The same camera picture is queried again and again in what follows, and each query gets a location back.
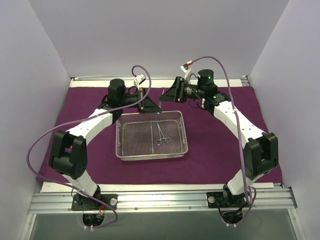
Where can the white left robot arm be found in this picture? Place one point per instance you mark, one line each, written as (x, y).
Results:
(68, 154)

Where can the wire mesh instrument tray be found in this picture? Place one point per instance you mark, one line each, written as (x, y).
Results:
(136, 135)

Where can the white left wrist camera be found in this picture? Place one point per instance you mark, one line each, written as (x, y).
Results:
(138, 80)

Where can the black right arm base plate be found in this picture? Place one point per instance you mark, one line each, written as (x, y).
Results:
(220, 199)

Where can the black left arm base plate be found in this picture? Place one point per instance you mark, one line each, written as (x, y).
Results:
(82, 203)

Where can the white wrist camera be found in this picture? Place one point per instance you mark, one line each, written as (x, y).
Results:
(138, 80)
(187, 70)

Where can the purple surgical drape cloth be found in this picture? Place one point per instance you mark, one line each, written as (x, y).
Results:
(213, 155)

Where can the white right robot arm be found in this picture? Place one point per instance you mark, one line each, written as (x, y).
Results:
(258, 149)

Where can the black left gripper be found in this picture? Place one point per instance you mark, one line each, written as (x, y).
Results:
(142, 99)

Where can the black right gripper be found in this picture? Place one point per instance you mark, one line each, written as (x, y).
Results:
(179, 89)

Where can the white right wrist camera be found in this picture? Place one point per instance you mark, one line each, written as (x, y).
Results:
(187, 70)

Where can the steel surgical scissors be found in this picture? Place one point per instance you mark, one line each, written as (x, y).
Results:
(161, 138)

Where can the aluminium front frame rail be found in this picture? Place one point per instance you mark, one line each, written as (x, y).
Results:
(149, 202)

